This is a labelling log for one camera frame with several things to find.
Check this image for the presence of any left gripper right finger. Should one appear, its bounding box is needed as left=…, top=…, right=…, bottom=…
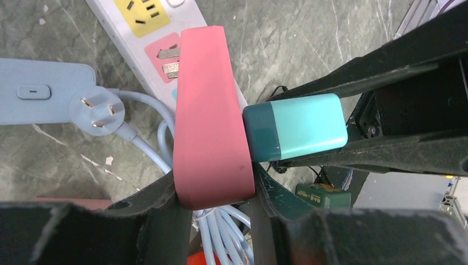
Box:
left=249, top=163, right=467, bottom=264

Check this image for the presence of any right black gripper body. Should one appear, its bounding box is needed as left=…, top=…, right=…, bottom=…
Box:
left=347, top=57, right=467, bottom=142

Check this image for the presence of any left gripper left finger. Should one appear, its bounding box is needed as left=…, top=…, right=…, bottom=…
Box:
left=1, top=173, right=192, bottom=264

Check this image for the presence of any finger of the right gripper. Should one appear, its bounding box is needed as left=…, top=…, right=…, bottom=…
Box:
left=270, top=2, right=467, bottom=101
left=278, top=129, right=467, bottom=177

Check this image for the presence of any dark green cube socket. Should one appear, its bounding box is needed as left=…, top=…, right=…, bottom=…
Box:
left=295, top=183, right=351, bottom=209

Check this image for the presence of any red cube socket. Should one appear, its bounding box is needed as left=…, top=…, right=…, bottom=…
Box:
left=187, top=251, right=221, bottom=265

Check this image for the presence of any pink socket adapter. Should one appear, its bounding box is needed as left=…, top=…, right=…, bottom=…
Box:
left=33, top=197, right=112, bottom=210

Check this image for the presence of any pink triangular power strip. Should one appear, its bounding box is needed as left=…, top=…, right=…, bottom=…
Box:
left=173, top=26, right=256, bottom=210

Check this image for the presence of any teal green charger plug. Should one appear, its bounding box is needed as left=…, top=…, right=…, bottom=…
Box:
left=242, top=93, right=348, bottom=162

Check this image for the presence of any light blue cable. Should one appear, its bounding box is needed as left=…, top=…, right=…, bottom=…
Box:
left=68, top=85, right=255, bottom=265

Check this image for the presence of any light blue power strip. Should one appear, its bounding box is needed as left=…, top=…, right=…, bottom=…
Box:
left=1, top=58, right=96, bottom=125

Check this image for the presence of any white multicolour power strip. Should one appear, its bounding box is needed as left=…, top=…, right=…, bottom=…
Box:
left=84, top=0, right=249, bottom=118

